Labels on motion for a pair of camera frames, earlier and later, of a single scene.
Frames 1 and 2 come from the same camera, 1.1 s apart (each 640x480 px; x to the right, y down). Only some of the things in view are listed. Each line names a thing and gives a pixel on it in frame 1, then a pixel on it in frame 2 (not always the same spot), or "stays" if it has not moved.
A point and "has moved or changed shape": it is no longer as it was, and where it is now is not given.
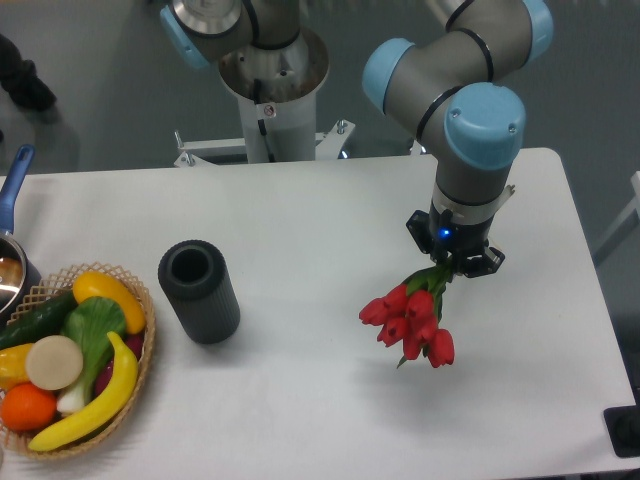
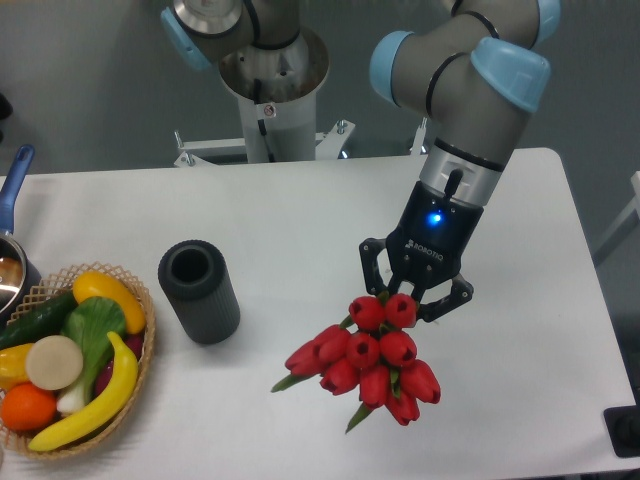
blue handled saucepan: [17, 280] stays
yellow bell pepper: [13, 369] stays
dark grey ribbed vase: [198, 287] stays
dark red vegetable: [135, 343] stays
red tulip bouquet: [409, 313] has moved or changed shape
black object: [19, 77] -> [6, 110]
